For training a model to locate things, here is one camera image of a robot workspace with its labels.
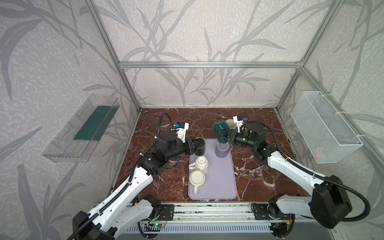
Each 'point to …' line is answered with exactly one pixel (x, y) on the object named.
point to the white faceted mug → (201, 163)
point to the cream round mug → (196, 178)
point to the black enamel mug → (200, 150)
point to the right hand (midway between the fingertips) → (218, 132)
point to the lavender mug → (222, 150)
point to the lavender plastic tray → (220, 181)
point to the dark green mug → (222, 128)
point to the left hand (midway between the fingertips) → (200, 142)
